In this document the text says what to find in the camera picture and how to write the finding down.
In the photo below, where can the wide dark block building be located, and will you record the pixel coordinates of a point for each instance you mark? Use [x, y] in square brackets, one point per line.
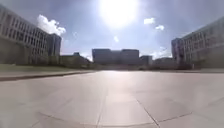
[115, 56]

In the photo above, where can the small dark building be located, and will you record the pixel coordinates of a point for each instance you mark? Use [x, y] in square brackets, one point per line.
[146, 60]

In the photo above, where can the grey concrete slab pavement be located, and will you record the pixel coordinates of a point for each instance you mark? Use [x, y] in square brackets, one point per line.
[116, 100]

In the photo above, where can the low dark building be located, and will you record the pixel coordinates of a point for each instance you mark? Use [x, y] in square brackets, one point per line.
[75, 60]

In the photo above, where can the dark kerb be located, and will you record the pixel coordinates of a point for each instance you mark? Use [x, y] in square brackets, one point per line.
[40, 75]

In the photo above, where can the grass strip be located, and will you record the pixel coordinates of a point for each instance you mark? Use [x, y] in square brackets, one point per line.
[30, 68]

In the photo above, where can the large grey many-windowed building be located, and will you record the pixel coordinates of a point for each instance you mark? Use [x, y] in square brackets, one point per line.
[203, 45]

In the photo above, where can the long pale many-windowed building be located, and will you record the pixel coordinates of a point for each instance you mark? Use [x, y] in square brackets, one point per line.
[20, 36]

